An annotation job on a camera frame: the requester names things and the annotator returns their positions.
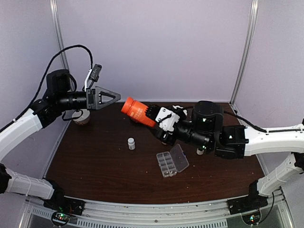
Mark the clear plastic pill organizer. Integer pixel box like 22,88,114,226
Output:
156,144,189,178

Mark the white patterned rice bowl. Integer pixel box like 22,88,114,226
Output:
72,109,90,125

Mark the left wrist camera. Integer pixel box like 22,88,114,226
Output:
83,64,102,92

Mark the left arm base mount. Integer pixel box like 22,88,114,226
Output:
42,197,85,227

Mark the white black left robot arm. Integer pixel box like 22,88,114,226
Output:
0,63,121,211

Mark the orange pill bottle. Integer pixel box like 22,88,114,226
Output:
121,97,156,127

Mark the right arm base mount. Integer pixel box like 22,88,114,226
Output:
227,196,268,226

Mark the small white pill bottle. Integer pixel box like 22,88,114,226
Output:
127,137,136,150

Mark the right aluminium frame post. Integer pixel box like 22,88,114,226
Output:
229,0,259,107

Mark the front aluminium rail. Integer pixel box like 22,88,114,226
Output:
17,190,295,228

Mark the aluminium frame post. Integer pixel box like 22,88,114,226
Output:
229,0,259,107
49,0,79,105

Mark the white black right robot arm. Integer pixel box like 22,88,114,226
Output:
146,101,304,210

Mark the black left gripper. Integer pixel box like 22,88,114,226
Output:
57,85,121,111

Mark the left aluminium frame post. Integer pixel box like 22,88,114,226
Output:
49,0,79,105

